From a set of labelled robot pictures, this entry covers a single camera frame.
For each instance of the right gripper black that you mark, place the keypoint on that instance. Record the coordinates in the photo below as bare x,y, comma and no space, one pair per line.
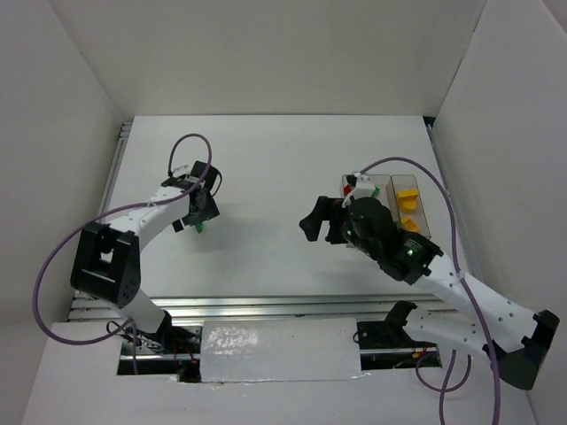
334,221

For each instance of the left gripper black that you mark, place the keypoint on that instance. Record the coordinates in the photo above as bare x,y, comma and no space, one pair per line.
195,218

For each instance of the yellow oval lego piece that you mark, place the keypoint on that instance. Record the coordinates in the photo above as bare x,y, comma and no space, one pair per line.
407,200

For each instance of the yellow lego brick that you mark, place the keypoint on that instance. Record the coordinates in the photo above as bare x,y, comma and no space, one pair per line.
409,224

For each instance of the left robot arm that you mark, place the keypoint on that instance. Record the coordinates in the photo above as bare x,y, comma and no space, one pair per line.
107,264

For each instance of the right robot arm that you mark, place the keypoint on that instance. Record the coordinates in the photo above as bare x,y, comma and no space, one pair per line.
514,339

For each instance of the middle clear container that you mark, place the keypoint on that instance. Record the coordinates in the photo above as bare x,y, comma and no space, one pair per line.
385,193

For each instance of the right clear container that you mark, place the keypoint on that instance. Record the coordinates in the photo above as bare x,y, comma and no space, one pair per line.
406,182

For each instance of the white foil cover plate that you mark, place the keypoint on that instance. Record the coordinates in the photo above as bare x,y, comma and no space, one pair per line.
279,351

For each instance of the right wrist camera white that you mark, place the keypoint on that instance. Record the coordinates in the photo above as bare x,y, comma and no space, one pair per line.
364,188

